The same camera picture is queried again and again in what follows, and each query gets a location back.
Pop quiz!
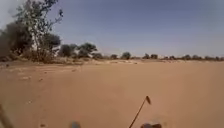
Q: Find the row of trees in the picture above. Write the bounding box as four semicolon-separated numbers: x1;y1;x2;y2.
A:
0;20;224;62

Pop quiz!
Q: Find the dry scrub strip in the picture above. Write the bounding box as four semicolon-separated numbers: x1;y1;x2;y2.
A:
0;53;111;67

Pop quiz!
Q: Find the robot's own part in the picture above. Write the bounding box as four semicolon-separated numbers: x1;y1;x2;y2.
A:
69;121;82;128

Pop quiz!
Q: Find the tall sparse tree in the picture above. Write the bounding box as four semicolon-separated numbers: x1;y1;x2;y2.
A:
13;0;65;63

